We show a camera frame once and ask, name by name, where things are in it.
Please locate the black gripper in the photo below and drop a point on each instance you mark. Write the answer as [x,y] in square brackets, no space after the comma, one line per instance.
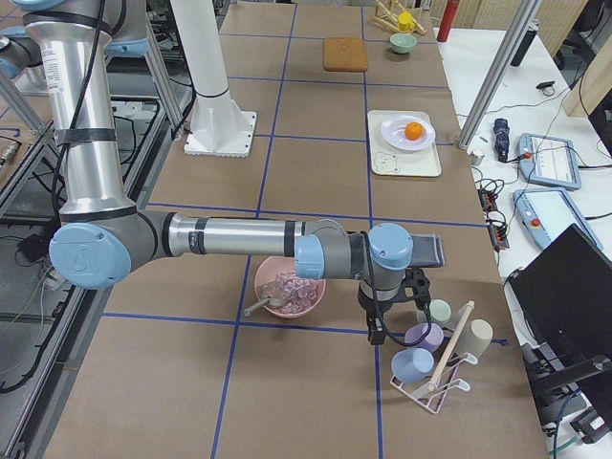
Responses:
[370,306]

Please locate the cream bear tray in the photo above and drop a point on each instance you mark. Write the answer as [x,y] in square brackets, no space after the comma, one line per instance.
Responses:
[391,161]

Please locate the white round plate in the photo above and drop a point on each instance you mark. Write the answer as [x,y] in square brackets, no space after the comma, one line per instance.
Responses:
[392,130]

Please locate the orange fruit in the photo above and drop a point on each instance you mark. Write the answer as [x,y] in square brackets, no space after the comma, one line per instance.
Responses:
[413,131]

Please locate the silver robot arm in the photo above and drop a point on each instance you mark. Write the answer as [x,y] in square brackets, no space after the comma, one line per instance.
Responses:
[21,59]
[103,237]

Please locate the green pastel cup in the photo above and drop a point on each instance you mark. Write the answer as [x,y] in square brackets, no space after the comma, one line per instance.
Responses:
[438,311]

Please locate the purple pastel cup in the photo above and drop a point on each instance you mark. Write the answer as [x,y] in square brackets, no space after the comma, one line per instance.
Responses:
[433,336]

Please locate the blue pastel cup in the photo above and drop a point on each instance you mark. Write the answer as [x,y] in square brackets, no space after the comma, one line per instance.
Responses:
[412,364]

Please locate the pink bowl with ice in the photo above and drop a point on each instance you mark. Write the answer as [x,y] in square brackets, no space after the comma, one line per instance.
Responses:
[277,273]

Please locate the grey folded cloth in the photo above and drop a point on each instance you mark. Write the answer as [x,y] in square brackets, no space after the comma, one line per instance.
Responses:
[427,251]

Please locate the metal scoop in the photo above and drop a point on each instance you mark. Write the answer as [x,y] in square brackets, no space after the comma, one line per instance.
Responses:
[270,295]

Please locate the beige pastel cup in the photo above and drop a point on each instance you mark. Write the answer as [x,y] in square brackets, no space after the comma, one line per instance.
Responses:
[477,337]

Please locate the small metal cup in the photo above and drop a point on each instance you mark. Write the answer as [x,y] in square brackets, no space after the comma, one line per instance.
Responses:
[476,157]

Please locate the black laptop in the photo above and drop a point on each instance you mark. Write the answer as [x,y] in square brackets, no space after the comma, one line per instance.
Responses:
[565,294]

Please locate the lower teach pendant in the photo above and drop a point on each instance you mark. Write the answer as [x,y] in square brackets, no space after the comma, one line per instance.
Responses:
[547,212]

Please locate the teach pendant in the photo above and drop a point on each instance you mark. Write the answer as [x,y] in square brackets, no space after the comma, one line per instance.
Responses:
[548,161]
[547,212]

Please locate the folded dark blue umbrella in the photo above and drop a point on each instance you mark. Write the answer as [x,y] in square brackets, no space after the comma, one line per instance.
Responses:
[501,133]

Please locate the upper teach pendant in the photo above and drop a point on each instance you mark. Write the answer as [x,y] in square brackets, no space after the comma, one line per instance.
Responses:
[548,161]

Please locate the wooden cutting board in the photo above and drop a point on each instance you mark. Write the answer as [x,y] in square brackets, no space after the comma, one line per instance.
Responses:
[344,54]

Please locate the green ceramic bowl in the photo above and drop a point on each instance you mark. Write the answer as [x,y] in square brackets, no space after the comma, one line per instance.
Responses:
[402,43]

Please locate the yellow cup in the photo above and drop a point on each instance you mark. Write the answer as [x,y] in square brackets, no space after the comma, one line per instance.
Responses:
[406,22]

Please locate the wooden cup rack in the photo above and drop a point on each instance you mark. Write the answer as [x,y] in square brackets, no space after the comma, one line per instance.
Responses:
[386,13]

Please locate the black bottle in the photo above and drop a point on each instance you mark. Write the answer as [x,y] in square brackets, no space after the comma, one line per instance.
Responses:
[523,47]

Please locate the red bottle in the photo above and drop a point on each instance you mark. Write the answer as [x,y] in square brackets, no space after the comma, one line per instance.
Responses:
[447,20]

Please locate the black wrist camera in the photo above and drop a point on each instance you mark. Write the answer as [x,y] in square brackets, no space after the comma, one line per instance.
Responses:
[416,288]

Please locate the white wire cup rack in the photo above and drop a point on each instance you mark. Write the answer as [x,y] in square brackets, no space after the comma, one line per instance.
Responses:
[431,392]

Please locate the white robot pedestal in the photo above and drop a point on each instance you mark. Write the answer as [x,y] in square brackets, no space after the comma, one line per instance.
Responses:
[218,126]

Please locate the aluminium frame post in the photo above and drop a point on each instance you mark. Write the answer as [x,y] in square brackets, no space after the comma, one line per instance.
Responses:
[524,20]

